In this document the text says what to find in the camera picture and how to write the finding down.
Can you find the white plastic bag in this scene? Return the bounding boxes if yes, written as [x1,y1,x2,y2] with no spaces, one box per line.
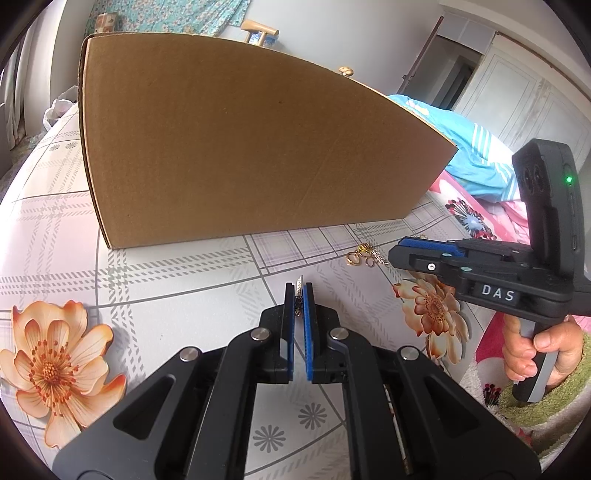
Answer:
[43,85,79,132]

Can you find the blue cartoon blanket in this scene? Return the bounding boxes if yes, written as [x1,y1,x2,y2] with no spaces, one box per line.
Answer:
[387,93,529,203]

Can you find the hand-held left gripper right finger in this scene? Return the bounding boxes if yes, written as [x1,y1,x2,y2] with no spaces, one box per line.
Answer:
[302,281,541,480]

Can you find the wooden stand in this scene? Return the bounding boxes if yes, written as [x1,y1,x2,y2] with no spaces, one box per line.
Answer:
[240,19,280,47]

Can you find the dark wooden door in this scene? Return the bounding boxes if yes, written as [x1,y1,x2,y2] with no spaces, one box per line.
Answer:
[397,16,483,112]

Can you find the person's right forearm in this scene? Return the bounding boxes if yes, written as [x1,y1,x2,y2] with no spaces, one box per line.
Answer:
[496,332,591,457]

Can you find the white wardrobe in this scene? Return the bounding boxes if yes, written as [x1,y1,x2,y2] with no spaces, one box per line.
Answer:
[452,32,591,176]

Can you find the grey curtain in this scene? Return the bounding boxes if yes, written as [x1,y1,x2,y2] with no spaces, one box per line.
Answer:
[0,18,61,162]

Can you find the person's right hand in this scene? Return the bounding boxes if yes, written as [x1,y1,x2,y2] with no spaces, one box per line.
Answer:
[501,316,585,391]

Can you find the brown cardboard box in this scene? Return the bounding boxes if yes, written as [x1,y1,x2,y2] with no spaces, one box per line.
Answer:
[78,32,458,250]

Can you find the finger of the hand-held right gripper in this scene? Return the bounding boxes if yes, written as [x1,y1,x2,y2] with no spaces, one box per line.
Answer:
[398,235,465,260]
[388,246,460,283]

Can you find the gold hoop earrings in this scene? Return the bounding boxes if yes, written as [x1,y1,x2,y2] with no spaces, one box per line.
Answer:
[347,244,391,267]

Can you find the teal floral cloth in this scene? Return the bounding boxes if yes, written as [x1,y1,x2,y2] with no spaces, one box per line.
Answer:
[85,0,252,35]

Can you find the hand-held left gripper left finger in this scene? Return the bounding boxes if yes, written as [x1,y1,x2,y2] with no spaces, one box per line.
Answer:
[52,282,296,480]

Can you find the plaid floral bed sheet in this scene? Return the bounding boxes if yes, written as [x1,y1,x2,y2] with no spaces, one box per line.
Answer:
[0,102,509,476]

